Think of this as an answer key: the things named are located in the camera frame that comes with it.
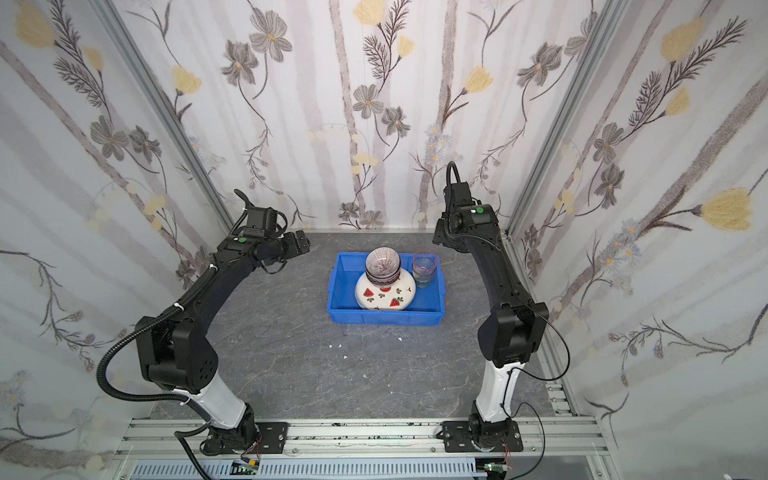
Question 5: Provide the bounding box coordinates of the pink glass cup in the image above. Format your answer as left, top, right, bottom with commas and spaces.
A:
411, 253, 439, 278

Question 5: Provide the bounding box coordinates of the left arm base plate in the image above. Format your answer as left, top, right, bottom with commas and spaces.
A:
200, 421, 289, 455

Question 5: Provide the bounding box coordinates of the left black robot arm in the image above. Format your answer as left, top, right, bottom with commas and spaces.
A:
96, 191, 310, 479

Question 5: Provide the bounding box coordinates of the aluminium rail frame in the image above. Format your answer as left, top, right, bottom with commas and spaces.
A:
106, 382, 620, 479

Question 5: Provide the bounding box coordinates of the blue plastic bin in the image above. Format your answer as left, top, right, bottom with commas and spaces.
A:
326, 252, 446, 326

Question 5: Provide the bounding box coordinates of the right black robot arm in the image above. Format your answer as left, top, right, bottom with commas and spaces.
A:
433, 161, 571, 452

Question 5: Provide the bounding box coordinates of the watermelon pattern plate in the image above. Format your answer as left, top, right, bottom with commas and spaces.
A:
354, 269, 417, 311

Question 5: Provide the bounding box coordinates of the blue white striped bowl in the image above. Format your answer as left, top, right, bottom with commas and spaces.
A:
365, 246, 402, 286

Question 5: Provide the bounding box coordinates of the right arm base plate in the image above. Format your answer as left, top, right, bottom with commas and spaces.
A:
436, 417, 524, 454

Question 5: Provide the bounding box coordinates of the white slotted cable duct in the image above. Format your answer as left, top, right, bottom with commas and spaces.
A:
128, 458, 490, 480

